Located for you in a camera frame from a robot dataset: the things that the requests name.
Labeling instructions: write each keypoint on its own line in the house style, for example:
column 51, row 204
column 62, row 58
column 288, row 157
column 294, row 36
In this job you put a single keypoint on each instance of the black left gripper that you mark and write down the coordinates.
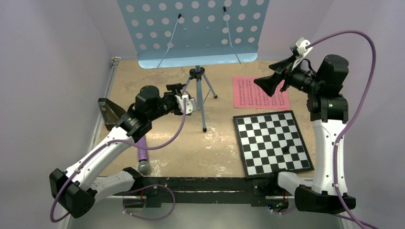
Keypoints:
column 172, row 95

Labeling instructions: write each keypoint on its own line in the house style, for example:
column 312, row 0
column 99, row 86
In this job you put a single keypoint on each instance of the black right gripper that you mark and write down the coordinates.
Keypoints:
column 269, row 83

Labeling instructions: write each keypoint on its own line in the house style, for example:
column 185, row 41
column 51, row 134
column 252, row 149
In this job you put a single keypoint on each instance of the light blue music stand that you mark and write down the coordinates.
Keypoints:
column 178, row 33

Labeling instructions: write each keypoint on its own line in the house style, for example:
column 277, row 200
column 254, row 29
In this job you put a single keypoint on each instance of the black metronome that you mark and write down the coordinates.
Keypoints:
column 110, row 111

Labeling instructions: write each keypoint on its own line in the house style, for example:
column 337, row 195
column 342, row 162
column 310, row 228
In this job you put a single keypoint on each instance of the purple glitter microphone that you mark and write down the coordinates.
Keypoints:
column 143, row 162

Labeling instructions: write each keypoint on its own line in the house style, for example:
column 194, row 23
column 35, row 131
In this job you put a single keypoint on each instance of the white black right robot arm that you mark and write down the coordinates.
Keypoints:
column 329, row 115

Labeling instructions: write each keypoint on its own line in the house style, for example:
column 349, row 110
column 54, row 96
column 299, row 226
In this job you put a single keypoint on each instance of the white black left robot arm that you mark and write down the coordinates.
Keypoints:
column 80, row 186

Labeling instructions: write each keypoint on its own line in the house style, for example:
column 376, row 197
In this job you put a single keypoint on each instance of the black white chessboard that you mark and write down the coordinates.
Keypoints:
column 260, row 139

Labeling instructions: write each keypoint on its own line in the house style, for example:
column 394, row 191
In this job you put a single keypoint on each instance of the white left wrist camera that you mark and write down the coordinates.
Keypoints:
column 186, row 104

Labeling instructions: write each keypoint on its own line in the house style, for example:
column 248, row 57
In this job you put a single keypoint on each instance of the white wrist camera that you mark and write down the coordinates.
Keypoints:
column 186, row 104
column 300, row 50

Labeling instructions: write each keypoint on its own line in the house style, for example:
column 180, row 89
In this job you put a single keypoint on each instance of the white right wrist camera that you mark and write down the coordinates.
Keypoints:
column 300, row 50

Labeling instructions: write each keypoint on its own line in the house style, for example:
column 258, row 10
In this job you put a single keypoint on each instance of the black base frame rail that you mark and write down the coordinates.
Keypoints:
column 259, row 192

